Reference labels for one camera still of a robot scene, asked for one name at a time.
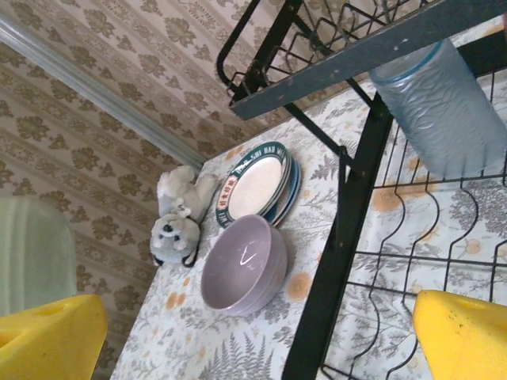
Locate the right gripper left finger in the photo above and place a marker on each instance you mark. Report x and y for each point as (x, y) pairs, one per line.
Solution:
(47, 344)

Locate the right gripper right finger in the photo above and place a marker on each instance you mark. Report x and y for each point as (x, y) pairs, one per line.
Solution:
(467, 344)

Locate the pale green bowl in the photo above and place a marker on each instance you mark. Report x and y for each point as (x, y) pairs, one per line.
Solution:
(35, 253)

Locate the purple bowl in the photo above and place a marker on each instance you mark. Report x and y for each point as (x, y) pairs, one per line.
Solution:
(237, 261)

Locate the teal rimmed lettered plate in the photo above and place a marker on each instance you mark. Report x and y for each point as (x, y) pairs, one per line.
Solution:
(253, 186)

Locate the floral patterned tablecloth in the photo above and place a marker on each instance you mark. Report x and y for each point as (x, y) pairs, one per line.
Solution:
(198, 348)

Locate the grey white plush husky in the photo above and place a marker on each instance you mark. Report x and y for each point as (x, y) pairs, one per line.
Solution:
(174, 237)

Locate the blue translucent cup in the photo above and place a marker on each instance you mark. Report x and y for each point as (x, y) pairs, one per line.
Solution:
(439, 118)

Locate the aluminium frame post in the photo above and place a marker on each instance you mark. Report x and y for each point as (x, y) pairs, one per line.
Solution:
(99, 92)

